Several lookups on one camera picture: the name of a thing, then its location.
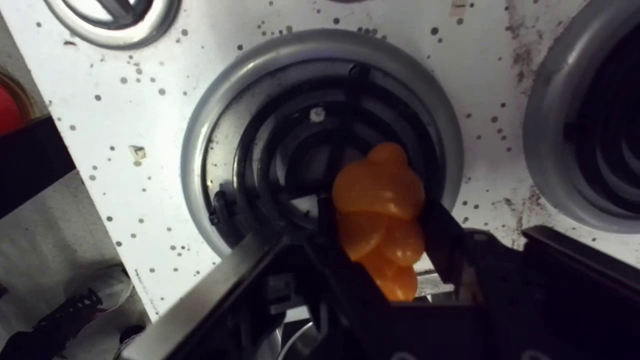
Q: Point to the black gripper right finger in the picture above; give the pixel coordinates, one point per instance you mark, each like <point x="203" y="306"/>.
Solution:
<point x="554" y="299"/>

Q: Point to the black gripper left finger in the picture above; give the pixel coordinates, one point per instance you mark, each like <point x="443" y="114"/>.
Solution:
<point x="266" y="300"/>

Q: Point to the orange toy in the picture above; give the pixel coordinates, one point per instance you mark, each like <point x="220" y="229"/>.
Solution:
<point x="376" y="205"/>

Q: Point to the white speckled toy stove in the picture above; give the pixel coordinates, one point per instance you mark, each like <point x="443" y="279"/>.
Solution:
<point x="124" y="113"/>

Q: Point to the front left coil burner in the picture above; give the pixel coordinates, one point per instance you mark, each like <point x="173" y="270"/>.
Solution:
<point x="277" y="124"/>

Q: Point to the coil burner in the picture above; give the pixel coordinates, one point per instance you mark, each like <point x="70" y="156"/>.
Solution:
<point x="583" y="119"/>
<point x="117" y="24"/>
<point x="277" y="124"/>

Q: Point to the front right coil burner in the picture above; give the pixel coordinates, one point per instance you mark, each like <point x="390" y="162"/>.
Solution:
<point x="583" y="119"/>

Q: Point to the back right coil burner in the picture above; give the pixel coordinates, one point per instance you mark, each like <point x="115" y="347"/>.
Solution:
<point x="117" y="24"/>

